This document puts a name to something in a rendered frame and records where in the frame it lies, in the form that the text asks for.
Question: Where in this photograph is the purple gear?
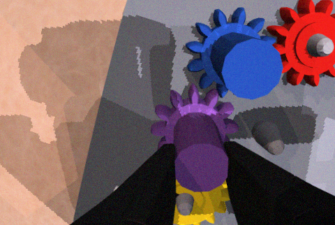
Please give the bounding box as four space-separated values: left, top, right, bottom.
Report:
151 85 239 192

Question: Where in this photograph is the blue gear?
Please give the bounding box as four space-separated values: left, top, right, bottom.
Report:
185 7 283 99

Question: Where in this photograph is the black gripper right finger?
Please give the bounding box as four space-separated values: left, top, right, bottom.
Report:
223 141 335 225

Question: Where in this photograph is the yellow gear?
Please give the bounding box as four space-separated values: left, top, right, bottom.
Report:
173 181 230 225

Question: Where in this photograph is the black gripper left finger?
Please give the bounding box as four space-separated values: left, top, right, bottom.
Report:
70 144 176 225

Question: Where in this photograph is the red gear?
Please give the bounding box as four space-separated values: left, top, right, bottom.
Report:
266 0 335 86

